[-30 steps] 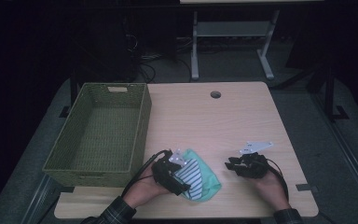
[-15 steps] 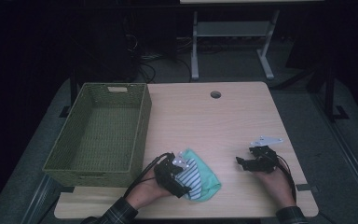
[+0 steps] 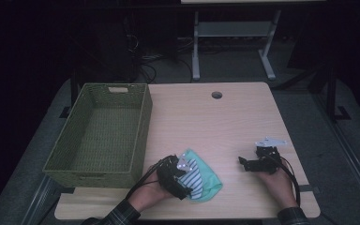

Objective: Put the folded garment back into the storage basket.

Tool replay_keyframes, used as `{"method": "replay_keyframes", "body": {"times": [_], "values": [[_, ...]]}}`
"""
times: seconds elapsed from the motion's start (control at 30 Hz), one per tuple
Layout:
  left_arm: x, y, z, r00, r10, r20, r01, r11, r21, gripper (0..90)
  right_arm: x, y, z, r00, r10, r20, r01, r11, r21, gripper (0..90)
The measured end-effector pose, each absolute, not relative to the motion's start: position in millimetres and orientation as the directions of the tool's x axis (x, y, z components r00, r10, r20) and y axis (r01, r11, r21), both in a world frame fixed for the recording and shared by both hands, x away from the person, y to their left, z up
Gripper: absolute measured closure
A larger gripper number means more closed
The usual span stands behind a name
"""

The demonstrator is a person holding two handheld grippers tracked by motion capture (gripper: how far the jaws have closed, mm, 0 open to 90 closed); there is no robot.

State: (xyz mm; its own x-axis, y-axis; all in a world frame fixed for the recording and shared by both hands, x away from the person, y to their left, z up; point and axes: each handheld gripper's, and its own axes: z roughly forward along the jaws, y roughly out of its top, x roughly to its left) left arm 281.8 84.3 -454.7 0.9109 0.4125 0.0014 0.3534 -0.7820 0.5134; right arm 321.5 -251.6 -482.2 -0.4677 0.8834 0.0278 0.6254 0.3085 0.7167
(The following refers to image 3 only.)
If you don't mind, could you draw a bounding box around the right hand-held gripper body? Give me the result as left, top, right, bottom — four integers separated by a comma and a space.
245, 136, 288, 175

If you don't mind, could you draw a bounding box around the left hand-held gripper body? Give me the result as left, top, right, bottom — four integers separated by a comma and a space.
156, 155, 192, 197

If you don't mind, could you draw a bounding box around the mint green striped baby garment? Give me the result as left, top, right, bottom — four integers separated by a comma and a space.
176, 148, 224, 203

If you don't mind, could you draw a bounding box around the person's right hand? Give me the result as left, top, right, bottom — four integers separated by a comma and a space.
257, 166, 299, 210

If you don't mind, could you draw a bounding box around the person's left hand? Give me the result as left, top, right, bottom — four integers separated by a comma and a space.
127, 170, 173, 214

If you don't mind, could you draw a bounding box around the grey tape piece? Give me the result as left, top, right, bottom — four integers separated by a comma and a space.
299, 184, 322, 193

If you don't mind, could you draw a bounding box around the green woven basket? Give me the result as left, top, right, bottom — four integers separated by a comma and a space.
42, 82, 154, 189

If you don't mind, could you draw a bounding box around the black metal stand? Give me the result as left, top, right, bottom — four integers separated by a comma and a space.
323, 59, 353, 124

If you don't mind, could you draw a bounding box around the white metal stand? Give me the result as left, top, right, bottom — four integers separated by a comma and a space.
191, 8, 282, 82

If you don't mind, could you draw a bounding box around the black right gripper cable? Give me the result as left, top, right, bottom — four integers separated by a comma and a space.
271, 154, 302, 208

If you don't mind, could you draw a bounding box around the metal floor rail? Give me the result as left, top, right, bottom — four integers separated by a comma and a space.
311, 93, 360, 218
20, 174, 64, 225

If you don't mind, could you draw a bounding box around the bundle of black floor cables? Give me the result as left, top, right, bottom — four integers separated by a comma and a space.
123, 15, 195, 84

